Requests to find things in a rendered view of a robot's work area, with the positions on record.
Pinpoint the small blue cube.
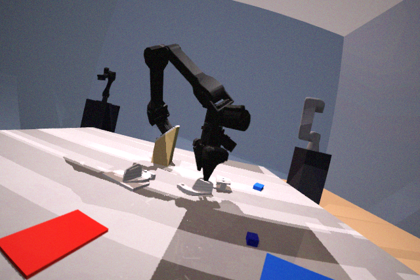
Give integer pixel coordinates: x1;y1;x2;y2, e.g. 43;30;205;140
246;232;259;247

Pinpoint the blue flat block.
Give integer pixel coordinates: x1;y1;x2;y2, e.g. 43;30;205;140
253;183;264;191

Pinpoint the red flat plate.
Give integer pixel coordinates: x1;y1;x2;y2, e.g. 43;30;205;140
0;209;108;280

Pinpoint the blue square plate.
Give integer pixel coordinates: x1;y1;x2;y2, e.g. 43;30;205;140
260;253;333;280

